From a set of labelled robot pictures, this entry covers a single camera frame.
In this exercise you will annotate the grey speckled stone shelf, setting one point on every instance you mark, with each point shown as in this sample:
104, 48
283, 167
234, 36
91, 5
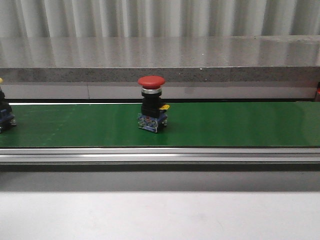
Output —
213, 59

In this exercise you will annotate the white pleated curtain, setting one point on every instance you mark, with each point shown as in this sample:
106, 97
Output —
158, 18

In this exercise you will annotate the aluminium conveyor front rail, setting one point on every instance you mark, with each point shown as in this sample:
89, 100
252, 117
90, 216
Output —
159, 155

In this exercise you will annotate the orange object at right edge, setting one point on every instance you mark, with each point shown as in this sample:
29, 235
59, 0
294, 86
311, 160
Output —
317, 96

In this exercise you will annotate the green conveyor belt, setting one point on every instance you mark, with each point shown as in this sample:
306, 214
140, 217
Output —
190, 124

